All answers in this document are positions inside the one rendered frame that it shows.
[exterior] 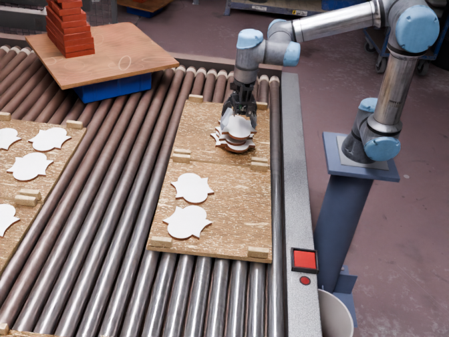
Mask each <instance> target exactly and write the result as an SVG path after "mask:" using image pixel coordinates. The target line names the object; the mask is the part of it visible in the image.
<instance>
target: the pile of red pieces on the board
mask: <svg viewBox="0 0 449 337"><path fill-rule="evenodd" d="M46 1H47V3H48V6H45V8H46V11H47V16H45V19H46V22H47V25H46V31H47V36H48V37H49V38H50V40H51V41H52V42H53V43H54V45H55V46H56V47H57V48H58V50H59V51H60V52H61V53H62V54H63V56H64V57H65V58H66V59H67V58H75V57H80V56H84V55H92V54H95V49H94V37H93V36H92V33H91V30H90V25H89V24H88V23H87V22H86V13H85V12H84V11H83V10H82V9H81V7H83V5H82V0H46Z"/></svg>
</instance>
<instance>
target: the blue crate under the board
mask: <svg viewBox="0 0 449 337"><path fill-rule="evenodd" d="M150 89H151V72H150V73H146V74H140V75H136V76H129V77H125V78H119V79H115V80H109V81H105V82H99V83H95V84H89V85H85V86H79V87H75V88H73V90H74V91H75V92H76V94H77V95H78V96H79V97H80V99H81V100H82V102H83V103H84V104H86V103H89V102H95V101H98V100H104V99H108V98H113V97H117V96H123V95H126V94H132V93H135V92H141V91H144V90H150Z"/></svg>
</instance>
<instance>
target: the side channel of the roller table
mask: <svg viewBox="0 0 449 337"><path fill-rule="evenodd" d="M25 36H28V35H17V34H11V33H0V46H1V47H2V46H4V45H9V46H11V48H12V47H15V46H19V47H20V48H21V49H23V48H25V47H29V48H31V47H30V45H29V44H28V43H27V42H26V40H25ZM31 50H32V48H31ZM167 53H168V54H169V55H171V56H172V57H173V58H174V59H175V60H176V61H178V62H179V65H183V66H185V68H186V71H187V69H188V68H189V67H190V66H193V67H195V68H196V72H197V71H198V69H199V68H205V69H206V74H207V73H208V71H209V69H215V70H216V72H217V75H218V73H219V71H221V70H225V71H226V72H227V75H229V73H230V72H231V71H234V70H235V60H231V59H224V58H214V57H207V56H201V55H190V54H184V53H173V52H167ZM258 69H259V72H257V75H258V78H259V79H260V77H261V76H262V75H267V76H268V77H269V81H270V79H271V77H272V76H277V77H278V78H279V81H281V74H282V66H276V65H269V64H259V68H258Z"/></svg>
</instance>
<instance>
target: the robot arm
mask: <svg viewBox="0 0 449 337"><path fill-rule="evenodd" d="M374 25H375V26H376V27H378V28H380V27H386V26H389V27H391V31H390V36H389V38H388V43H387V48H388V49H389V51H390V56H389V59H388V63H387V66H386V70H385V74H384V78H383V81H382V86H381V88H380V93H379V96H378V98H366V99H364V100H362V101H361V103H360V105H359V107H358V108H359V109H358V111H357V115H356V117H355V121H354V123H353V127H352V129H351V132H350V133H349V134H348V135H347V137H346V138H345V139H344V141H343V143H342V145H341V151H342V153H343V154H344V155H345V156H346V157H347V158H348V159H350V160H352V161H354V162H358V163H361V164H371V163H374V162H376V161H386V160H389V159H391V158H393V157H395V156H396V155H397V154H398V153H399V151H400V149H401V146H400V145H401V144H400V141H399V136H400V132H401V130H402V122H401V120H400V116H401V114H402V110H403V107H404V104H405V101H406V98H407V95H408V91H409V89H410V85H411V82H412V78H413V76H414V72H415V69H416V66H417V63H418V59H419V57H421V56H423V55H425V54H426V52H427V49H428V48H429V47H430V46H432V45H433V44H434V42H435V41H436V40H437V38H438V35H439V31H440V25H439V22H438V18H437V16H436V14H435V13H434V11H433V10H432V9H430V7H429V6H428V4H427V3H426V1H425V0H372V1H369V2H366V3H361V4H358V5H352V6H349V7H344V8H341V9H336V10H333V11H328V12H325V13H320V14H317V15H311V16H308V17H303V18H300V19H294V20H292V21H285V20H284V19H276V20H274V21H272V22H271V23H270V25H269V28H268V32H267V37H268V39H263V34H262V33H261V32H260V31H258V30H254V29H244V30H242V31H241V32H240V33H239V37H238V41H237V53H236V60H235V70H234V82H231V83H230V89H231V90H233V91H235V92H232V94H231V95H230V97H228V99H227V100H226V101H225V103H224V104H223V106H222V113H221V118H220V129H221V130H223V128H224V127H225V126H227V125H228V123H229V117H230V116H231V115H232V114H233V116H234V117H235V115H246V117H249V119H250V121H251V126H252V127H253V128H254V129H255V126H257V103H256V101H255V98H254V96H253V94H252V91H253V89H254V85H255V84H256V79H257V72H259V69H258V68H259V64H269V65H276V66H284V67H286V66H291V67H295V66H296V65H297V64H298V62H299V56H300V49H301V48H300V44H299V43H300V42H304V41H309V40H312V39H318V38H321V37H327V36H330V35H335V34H338V33H344V32H347V31H353V30H356V29H361V28H365V27H370V26H374ZM232 107H233V109H232ZM234 110H235V111H234Z"/></svg>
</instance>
